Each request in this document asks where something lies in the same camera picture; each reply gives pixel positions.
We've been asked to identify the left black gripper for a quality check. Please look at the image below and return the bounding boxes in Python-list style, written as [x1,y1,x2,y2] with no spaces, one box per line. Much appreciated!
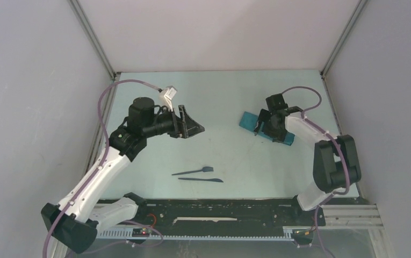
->
[143,105,204,139]

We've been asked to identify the teal cloth napkin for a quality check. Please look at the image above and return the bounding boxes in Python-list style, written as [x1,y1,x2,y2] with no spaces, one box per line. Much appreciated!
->
[239,111,295,146]

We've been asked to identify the dark plastic knife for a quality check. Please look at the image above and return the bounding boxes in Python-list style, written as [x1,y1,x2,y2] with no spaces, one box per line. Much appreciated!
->
[178,177,224,183]

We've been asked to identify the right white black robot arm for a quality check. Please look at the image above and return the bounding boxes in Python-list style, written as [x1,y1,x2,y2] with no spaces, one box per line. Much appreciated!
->
[254,94,362,225]

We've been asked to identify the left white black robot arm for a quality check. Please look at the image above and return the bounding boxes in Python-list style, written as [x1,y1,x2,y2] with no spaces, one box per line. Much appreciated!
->
[41,97,205,254]

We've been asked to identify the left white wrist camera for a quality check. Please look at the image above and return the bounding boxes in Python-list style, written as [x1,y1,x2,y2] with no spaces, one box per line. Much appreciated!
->
[158,86,177,111]

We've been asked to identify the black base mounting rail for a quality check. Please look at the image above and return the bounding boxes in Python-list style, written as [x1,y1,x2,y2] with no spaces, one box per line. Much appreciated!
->
[132,198,326,237]

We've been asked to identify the white slotted cable duct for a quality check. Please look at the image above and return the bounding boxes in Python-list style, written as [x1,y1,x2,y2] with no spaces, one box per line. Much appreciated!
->
[97,227,315,241]

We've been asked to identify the aluminium frame extrusion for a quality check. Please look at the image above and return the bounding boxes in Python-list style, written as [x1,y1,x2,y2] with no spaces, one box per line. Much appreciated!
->
[319,205,384,230]

